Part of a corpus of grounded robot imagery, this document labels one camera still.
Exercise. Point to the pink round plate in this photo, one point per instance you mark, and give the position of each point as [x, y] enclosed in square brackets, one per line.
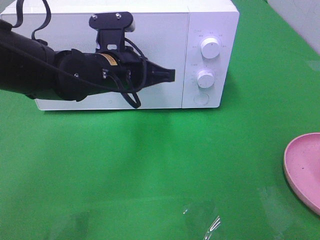
[301, 165]

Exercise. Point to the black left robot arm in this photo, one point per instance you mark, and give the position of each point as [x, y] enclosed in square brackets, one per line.
[31, 68]

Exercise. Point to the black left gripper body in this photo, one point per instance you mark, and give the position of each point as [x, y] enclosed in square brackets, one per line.
[125, 72]

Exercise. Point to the white microwave oven body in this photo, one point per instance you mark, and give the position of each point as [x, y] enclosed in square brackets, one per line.
[207, 18]

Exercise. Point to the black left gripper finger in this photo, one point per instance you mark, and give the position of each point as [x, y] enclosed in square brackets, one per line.
[157, 74]

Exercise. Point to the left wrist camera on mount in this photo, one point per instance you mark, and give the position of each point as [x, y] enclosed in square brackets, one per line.
[111, 28]

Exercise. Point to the white microwave knob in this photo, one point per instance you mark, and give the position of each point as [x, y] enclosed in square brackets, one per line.
[210, 47]
[205, 79]

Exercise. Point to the round white door-release button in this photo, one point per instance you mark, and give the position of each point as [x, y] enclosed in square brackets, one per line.
[201, 99]

